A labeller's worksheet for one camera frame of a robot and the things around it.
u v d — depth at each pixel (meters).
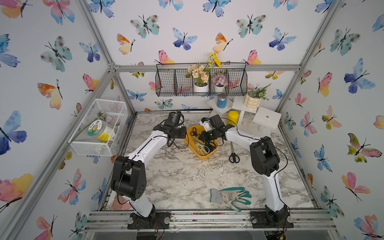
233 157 0.96
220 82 0.89
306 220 0.76
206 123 0.91
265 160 0.56
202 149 0.98
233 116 1.04
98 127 0.64
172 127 0.68
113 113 0.80
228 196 0.81
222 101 0.98
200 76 0.81
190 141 1.04
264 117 0.98
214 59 0.82
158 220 0.74
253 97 0.86
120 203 0.74
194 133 1.01
